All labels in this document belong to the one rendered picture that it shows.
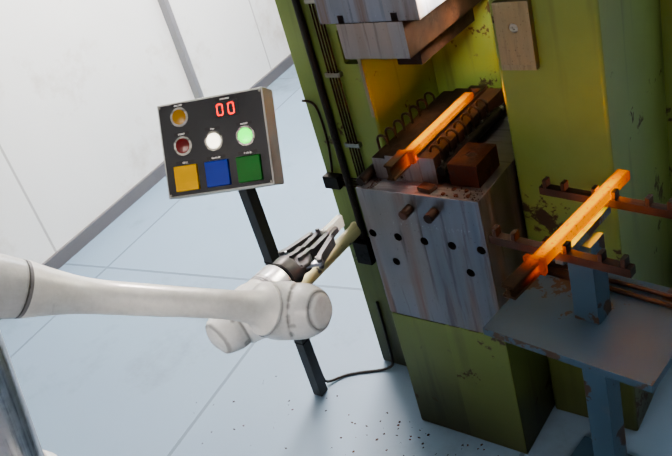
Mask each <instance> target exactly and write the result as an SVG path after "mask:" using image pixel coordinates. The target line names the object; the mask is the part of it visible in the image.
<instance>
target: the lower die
mask: <svg viewBox="0 0 672 456"><path fill-rule="evenodd" d="M470 88H481V89H480V90H479V91H478V92H477V93H476V94H475V95H474V96H473V97H472V98H471V99H470V100H469V101H468V102H467V103H466V104H465V105H464V106H463V107H462V108H461V109H460V110H459V111H458V112H456V113H455V114H454V115H453V116H452V117H451V118H450V119H449V120H448V121H447V122H446V123H445V124H444V125H443V126H442V127H441V128H440V129H439V130H438V131H437V132H436V133H435V134H434V135H433V136H432V137H431V138H430V139H429V140H428V141H427V142H426V143H425V144H424V145H423V146H422V147H421V148H420V149H419V150H418V151H417V152H416V153H415V154H414V155H415V159H416V163H415V164H411V166H410V167H409V168H408V169H407V170H406V171H405V172H404V173H403V174H402V175H401V176H403V179H401V178H400V177H399V178H398V179H397V180H403V181H413V182H428V183H432V184H439V183H440V182H441V181H442V180H443V179H444V178H445V177H446V176H447V175H448V174H449V173H447V175H445V176H441V175H439V174H438V173H437V167H438V166H439V165H440V164H441V156H440V152H439V150H438V149H437V148H432V152H429V147H430V146H431V145H438V146H439V147H441V149H442V151H443V156H444V159H446V158H447V157H448V156H449V147H448V143H447V141H446V140H444V139H441V140H440V144H437V139H438V138H439V137H441V136H444V137H447V138H448V139H449V140H450V142H451V147H452V150H453V151H454V150H455V148H456V147H457V139H456V135H455V133H454V132H452V131H449V132H448V136H445V131H446V130H447V129H449V128H452V129H455V130H456V131H457V132H458V135H459V139H460V142H462V141H463V140H464V139H465V133H464V128H463V126H462V125H461V124H459V123H458V124H456V128H453V123H454V122H455V121H458V120H459V121H461V115H462V114H463V113H468V108H469V107H470V106H475V102H476V100H477V99H479V98H482V99H485V100H486V101H487V103H488V106H489V112H491V111H492V110H493V109H494V108H495V107H499V106H500V105H502V104H503V103H504V96H503V90H502V88H487V86H474V85H471V86H470V87H468V88H456V89H455V90H454V91H443V92H442V93H441V94H440V95H439V96H438V97H437V98H436V103H434V102H433V101H432V102H431V103H430V104H429V105H428V107H429V109H428V110H427V109H426V108H425V109H424V110H422V111H421V116H420V117H419V115H417V116H416V117H415V118H414V119H413V122H414V123H413V124H411V122H409V123H408V124H407V125H406V126H405V129H406V131H403V129H402V130H401V131H400V132H399V133H397V136H398V138H395V136H394V137H393V138H392V139H391V140H390V141H389V146H387V145H384V146H383V147H382V148H381V149H380V150H379V151H378V152H377V153H376V154H375V155H374V156H373V157H371V158H372V162H373V165H374V169H375V173H376V177H377V178H384V179H387V178H388V174H387V170H386V168H385V167H383V165H384V164H386V163H387V162H388V161H389V160H390V159H391V158H392V157H393V156H394V155H395V154H396V153H397V151H398V150H399V149H400V150H405V149H406V148H407V147H408V146H409V145H410V144H411V143H412V142H413V141H414V140H415V139H416V138H417V137H418V136H419V135H420V134H421V133H422V132H423V131H424V130H425V129H427V128H428V127H429V126H430V125H431V124H432V123H433V122H434V121H435V120H436V119H437V118H438V117H439V116H440V115H441V114H442V113H443V112H444V111H445V110H446V109H447V108H449V107H450V106H451V105H452V104H453V103H454V102H455V101H456V100H457V99H458V98H459V97H460V96H461V95H462V94H463V93H464V92H467V91H468V90H469V89H470ZM477 107H479V109H480V110H481V114H482V119H484V118H485V117H486V116H487V114H486V112H487V111H486V106H485V103H484V102H482V101H479V102H478V106H477ZM505 112H506V108H504V110H503V114H502V116H503V115H504V114H505ZM469 114H471V115H472V116H473V118H474V123H475V126H476V127H477V126H478V124H479V123H480V122H479V120H480V119H479V113H478V111H477V110H476V109H474V108H473V109H471V113H469ZM502 116H501V117H502ZM501 117H500V118H501ZM500 118H499V119H500ZM463 119H464V120H463V121H462V122H464V123H465V125H466V128H467V133H468V135H469V134H470V133H471V132H472V123H471V119H470V117H468V116H464V118H463ZM499 119H498V120H499ZM498 120H497V121H498ZM497 121H496V122H497ZM496 122H495V123H496ZM495 123H494V124H495ZM494 124H493V125H494ZM493 125H492V126H493ZM492 126H491V127H492ZM491 127H490V128H489V129H488V131H489V130H490V129H491ZM488 131H487V132H488ZM487 132H486V133H487ZM486 133H485V134H486ZM485 134H484V135H485ZM484 135H483V136H484ZM483 136H482V137H483ZM482 137H481V138H482ZM481 138H480V139H481ZM480 139H479V140H480ZM479 140H478V141H479ZM478 141H477V142H476V143H478Z"/></svg>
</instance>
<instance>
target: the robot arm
mask: <svg viewBox="0 0 672 456"><path fill-rule="evenodd" d="M344 226H345V224H344V220H343V217H342V215H336V216H335V217H334V218H333V219H332V220H331V221H330V222H329V223H328V224H327V225H325V226H324V227H323V228H322V229H321V230H319V228H316V229H315V231H316V232H315V233H313V232H312V231H311V232H308V233H307V234H305V235H304V236H302V237H301V238H299V239H298V240H297V241H295V242H294V243H292V244H291V245H289V246H288V247H286V248H284V249H282V250H279V251H278V254H279V257H278V258H277V259H276V260H275V261H274V262H273V263H272V264H271V265H266V266H264V267H263V268H262V269H261V270H260V271H259V272H258V273H257V274H256V275H255V276H253V277H252V278H251V279H250V280H249V281H248V282H246V283H245V284H242V285H240V286H238V287H237V288H236V289H235V290H225V289H210V288H197V287H184V286H172V285H159V284H147V283H134V282H122V281H110V280H102V279H94V278H88V277H83V276H79V275H75V274H71V273H67V272H64V271H61V270H57V269H54V268H51V267H48V266H45V265H42V264H39V263H36V262H33V261H31V260H26V259H22V258H17V257H13V256H9V255H6V254H2V253H0V319H23V318H31V317H40V316H52V315H65V314H101V315H124V316H152V317H183V318H209V319H208V321H207V323H206V326H205V329H206V333H207V336H208V338H209V340H210V342H211V343H212V344H213V345H214V346H215V347H216V348H218V349H219V350H220V351H222V352H224V353H226V354H230V353H233V352H236V351H239V350H241V349H243V348H245V347H247V346H248V345H249V344H250V343H251V342H252V343H255V342H257V341H259V340H262V339H265V338H269V339H272V340H302V339H309V338H312V337H314V336H316V335H318V334H320V333H321V332H323V331H324V330H325V329H326V328H327V327H328V325H329V323H330V320H331V317H332V304H331V301H330V298H329V296H328V294H327V293H326V292H325V291H324V290H322V289H321V288H319V287H317V286H315V285H312V284H309V283H301V282H302V281H303V278H304V275H305V274H306V273H307V272H309V271H311V270H312V268H313V267H318V266H319V269H323V268H324V265H325V261H326V260H327V258H328V257H329V255H330V253H331V252H332V250H333V249H334V247H335V245H336V242H335V239H334V237H335V236H336V235H337V234H338V233H339V231H340V230H341V229H342V228H343V227H344ZM308 238H309V239H308ZM288 252H289V253H288ZM0 456H57V455H56V454H54V453H52V452H50V451H46V450H43V449H42V447H41V444H40V441H39V438H38V436H37V433H36V430H35V427H34V424H33V421H32V419H31V416H30V413H29V410H28V407H27V404H26V402H25V399H24V396H23V393H22V390H21V387H20V385H19V382H18V379H17V376H16V373H15V370H14V368H13V365H12V362H11V359H10V356H9V353H8V351H7V348H6V345H5V342H4V339H3V336H2V334H1V331H0Z"/></svg>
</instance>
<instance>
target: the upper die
mask: <svg viewBox="0 0 672 456"><path fill-rule="evenodd" d="M480 1H482V0H445V1H444V2H443V3H441V4H440V5H439V6H438V7H436V8H435V9H434V10H432V11H431V12H430V13H428V14H427V15H426V16H424V17H423V18H422V19H420V20H407V21H398V18H396V19H395V20H394V21H385V22H363V23H344V21H343V22H341V23H340V24H336V27H337V30H338V34H339V38H340V42H341V45H342V49H343V53H344V57H345V59H411V58H412V57H413V56H414V55H416V54H417V53H418V52H419V51H420V50H422V49H423V48H424V47H425V46H427V45H428V44H429V43H430V42H431V41H433V40H434V39H435V38H436V37H438V36H439V35H440V34H441V33H442V32H444V31H445V30H446V29H447V28H449V27H450V26H451V25H452V24H453V23H455V22H456V21H457V20H458V19H460V18H461V17H462V16H463V15H465V14H466V13H467V12H468V11H469V10H471V9H472V8H473V7H474V6H476V5H477V4H478V3H479V2H480Z"/></svg>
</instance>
